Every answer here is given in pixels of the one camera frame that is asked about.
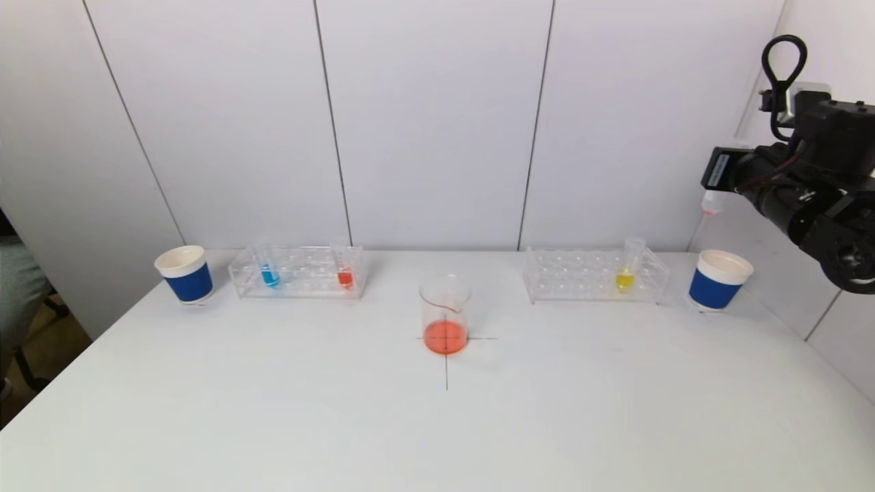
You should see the clear glass beaker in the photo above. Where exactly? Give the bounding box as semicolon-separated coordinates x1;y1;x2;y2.
419;274;472;355

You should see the clear acrylic test tube rack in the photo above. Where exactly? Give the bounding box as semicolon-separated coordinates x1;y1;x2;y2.
523;246;669;305
229;246;368;301

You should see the test tube with blue pigment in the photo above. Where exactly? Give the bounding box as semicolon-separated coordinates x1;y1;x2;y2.
254;239;282;289

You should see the test tube with yellow pigment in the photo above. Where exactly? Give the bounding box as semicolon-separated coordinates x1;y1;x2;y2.
613;238;645;295

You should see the blue white paper cup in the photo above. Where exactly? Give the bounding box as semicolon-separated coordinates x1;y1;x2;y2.
687;249;755;314
154;245;215;305

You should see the person in grey trousers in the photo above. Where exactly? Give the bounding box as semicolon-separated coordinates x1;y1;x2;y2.
0;236;54;400

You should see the black chair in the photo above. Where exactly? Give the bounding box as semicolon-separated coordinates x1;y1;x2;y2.
14;294;70;392

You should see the thin black camera cable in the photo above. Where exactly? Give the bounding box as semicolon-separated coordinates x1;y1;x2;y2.
761;34;809;142

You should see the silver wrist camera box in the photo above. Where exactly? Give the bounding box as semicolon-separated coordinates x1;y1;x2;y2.
778;83;833;128

